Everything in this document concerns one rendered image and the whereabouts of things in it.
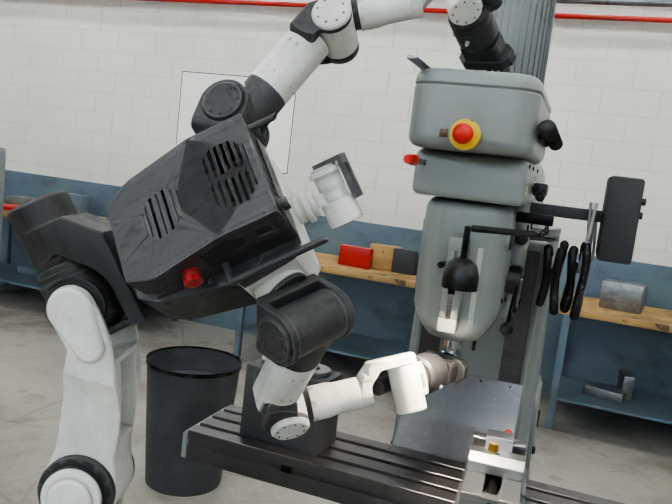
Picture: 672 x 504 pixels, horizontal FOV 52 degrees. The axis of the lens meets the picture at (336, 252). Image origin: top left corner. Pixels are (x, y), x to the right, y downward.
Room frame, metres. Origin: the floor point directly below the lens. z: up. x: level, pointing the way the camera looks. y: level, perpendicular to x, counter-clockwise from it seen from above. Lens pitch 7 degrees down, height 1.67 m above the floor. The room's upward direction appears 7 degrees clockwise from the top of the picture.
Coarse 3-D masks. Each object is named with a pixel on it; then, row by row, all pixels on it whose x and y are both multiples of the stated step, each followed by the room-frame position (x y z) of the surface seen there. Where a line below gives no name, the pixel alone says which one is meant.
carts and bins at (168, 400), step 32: (160, 352) 3.46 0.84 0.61; (192, 352) 3.57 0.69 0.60; (224, 352) 3.55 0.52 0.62; (160, 384) 3.15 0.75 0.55; (192, 384) 3.12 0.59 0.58; (224, 384) 3.21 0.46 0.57; (160, 416) 3.16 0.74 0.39; (192, 416) 3.14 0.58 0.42; (160, 448) 3.16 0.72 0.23; (160, 480) 3.17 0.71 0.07; (192, 480) 3.17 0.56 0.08
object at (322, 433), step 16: (256, 368) 1.69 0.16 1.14; (320, 368) 1.70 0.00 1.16; (256, 416) 1.68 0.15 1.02; (336, 416) 1.71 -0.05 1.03; (240, 432) 1.70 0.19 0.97; (256, 432) 1.68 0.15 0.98; (320, 432) 1.63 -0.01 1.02; (288, 448) 1.65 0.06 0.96; (304, 448) 1.63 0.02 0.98; (320, 448) 1.64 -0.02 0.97
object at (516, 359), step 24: (552, 240) 2.03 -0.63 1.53; (528, 264) 1.91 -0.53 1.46; (552, 264) 2.03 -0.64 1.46; (528, 288) 1.90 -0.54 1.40; (528, 312) 1.90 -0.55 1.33; (432, 336) 1.98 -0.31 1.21; (504, 336) 1.92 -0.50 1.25; (528, 336) 1.90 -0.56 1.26; (480, 360) 1.94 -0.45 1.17; (504, 360) 1.92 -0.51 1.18; (528, 360) 1.90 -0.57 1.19; (528, 384) 1.91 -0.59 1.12; (528, 408) 1.92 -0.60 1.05; (528, 432) 1.93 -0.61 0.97; (528, 456) 1.96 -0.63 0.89
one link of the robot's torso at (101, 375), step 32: (64, 288) 1.19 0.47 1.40; (64, 320) 1.19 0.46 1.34; (96, 320) 1.20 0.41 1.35; (96, 352) 1.19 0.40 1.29; (128, 352) 1.28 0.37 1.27; (64, 384) 1.21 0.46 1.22; (96, 384) 1.20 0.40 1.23; (128, 384) 1.32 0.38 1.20; (64, 416) 1.22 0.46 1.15; (96, 416) 1.22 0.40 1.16; (128, 416) 1.32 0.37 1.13; (64, 448) 1.22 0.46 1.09; (96, 448) 1.22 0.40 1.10; (128, 448) 1.31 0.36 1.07; (96, 480) 1.20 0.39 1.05; (128, 480) 1.30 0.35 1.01
